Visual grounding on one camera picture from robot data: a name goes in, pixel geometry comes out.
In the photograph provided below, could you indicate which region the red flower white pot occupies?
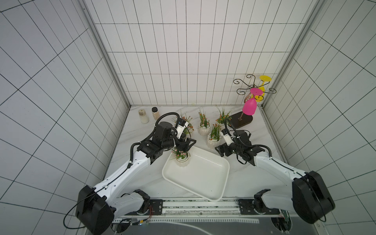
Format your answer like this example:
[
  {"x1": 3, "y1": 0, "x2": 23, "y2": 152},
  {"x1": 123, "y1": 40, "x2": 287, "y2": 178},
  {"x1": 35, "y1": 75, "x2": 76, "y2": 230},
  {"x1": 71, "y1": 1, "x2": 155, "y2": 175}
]
[{"x1": 207, "y1": 123, "x2": 221, "y2": 149}]

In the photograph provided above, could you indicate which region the pink flower white pot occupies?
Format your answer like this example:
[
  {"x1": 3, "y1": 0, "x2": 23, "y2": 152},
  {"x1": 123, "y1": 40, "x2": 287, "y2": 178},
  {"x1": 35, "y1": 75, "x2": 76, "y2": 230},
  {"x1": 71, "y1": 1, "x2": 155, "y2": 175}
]
[{"x1": 172, "y1": 147, "x2": 191, "y2": 167}]

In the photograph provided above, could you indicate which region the white rectangular storage tray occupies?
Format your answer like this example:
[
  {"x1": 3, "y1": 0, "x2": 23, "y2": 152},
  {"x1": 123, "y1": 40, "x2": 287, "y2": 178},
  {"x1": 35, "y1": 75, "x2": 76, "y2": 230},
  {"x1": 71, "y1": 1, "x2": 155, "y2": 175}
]
[{"x1": 162, "y1": 146, "x2": 230, "y2": 202}]

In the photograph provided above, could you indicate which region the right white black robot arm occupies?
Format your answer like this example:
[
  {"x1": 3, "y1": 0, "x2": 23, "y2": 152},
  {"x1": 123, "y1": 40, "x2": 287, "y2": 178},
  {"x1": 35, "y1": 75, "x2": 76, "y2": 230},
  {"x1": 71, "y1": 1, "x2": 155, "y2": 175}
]
[{"x1": 215, "y1": 129, "x2": 335, "y2": 224}]

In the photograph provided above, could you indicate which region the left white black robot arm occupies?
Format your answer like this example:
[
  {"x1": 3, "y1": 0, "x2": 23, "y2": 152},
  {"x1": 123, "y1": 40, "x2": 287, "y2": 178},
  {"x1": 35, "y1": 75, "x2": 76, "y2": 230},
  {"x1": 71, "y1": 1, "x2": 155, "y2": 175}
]
[{"x1": 73, "y1": 112, "x2": 196, "y2": 235}]

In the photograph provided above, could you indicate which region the front left flower pot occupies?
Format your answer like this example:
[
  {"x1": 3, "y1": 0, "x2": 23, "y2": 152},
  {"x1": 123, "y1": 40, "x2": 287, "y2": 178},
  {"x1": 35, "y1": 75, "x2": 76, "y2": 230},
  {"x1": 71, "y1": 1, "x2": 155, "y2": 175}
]
[{"x1": 179, "y1": 128, "x2": 192, "y2": 142}]

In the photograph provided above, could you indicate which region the back left flower pot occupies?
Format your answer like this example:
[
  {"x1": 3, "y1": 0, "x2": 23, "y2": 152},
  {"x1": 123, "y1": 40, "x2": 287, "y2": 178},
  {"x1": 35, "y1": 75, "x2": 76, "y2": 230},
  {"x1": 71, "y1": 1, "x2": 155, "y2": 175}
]
[{"x1": 181, "y1": 116, "x2": 194, "y2": 135}]

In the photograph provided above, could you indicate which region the back middle flower pot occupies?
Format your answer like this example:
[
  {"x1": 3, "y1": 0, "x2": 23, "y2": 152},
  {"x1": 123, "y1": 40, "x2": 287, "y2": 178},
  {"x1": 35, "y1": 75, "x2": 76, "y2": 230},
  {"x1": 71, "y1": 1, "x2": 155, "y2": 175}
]
[{"x1": 198, "y1": 109, "x2": 211, "y2": 137}]

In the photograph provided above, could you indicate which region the back right flower pot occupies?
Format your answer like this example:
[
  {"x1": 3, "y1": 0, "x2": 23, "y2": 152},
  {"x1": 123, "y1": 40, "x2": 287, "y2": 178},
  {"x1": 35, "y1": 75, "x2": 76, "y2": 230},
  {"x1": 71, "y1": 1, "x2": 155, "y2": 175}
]
[{"x1": 216, "y1": 106, "x2": 232, "y2": 126}]

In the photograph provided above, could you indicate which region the pink wine glass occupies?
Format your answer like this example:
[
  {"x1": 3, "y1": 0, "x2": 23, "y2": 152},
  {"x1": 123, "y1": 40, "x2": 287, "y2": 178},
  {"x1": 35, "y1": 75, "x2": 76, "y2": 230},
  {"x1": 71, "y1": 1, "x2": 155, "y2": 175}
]
[{"x1": 242, "y1": 88, "x2": 263, "y2": 116}]

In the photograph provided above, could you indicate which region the black lid spice jar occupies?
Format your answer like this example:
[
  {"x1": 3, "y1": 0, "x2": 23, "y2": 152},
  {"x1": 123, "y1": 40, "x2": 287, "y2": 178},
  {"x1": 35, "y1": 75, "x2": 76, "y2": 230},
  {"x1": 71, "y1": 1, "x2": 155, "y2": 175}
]
[{"x1": 152, "y1": 107, "x2": 161, "y2": 120}]

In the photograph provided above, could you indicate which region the white spice jar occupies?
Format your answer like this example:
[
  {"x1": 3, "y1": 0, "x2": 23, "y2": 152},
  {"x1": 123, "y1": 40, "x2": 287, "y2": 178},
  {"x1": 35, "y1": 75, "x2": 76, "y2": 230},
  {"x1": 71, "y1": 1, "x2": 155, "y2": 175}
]
[{"x1": 138, "y1": 109, "x2": 149, "y2": 124}]

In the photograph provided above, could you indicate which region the yellow wine glass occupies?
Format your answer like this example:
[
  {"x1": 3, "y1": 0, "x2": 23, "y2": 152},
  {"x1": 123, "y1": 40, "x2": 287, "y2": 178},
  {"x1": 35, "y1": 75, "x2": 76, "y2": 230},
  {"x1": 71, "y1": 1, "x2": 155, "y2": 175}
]
[{"x1": 255, "y1": 75, "x2": 272, "y2": 102}]

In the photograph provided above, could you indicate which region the black metal glass rack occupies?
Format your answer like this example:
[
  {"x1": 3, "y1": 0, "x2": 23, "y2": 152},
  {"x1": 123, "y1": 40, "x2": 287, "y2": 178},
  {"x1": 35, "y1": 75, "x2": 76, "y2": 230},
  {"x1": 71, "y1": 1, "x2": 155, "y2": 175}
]
[{"x1": 231, "y1": 74, "x2": 277, "y2": 129}]

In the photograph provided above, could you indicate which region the aluminium mounting rail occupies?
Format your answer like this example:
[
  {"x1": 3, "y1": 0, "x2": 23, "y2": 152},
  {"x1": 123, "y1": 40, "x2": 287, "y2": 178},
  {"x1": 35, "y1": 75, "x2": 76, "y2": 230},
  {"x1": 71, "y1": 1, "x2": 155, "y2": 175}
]
[{"x1": 110, "y1": 198, "x2": 298, "y2": 223}]

